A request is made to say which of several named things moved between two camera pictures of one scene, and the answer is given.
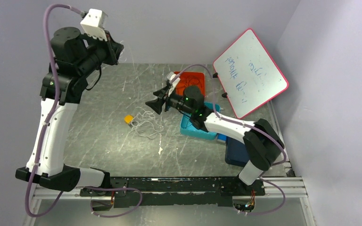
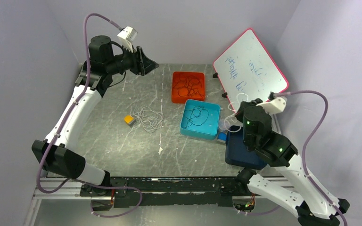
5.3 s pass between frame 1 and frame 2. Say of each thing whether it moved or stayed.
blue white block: stayed
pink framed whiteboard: stayed
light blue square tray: stayed
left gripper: moved
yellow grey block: stayed
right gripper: moved
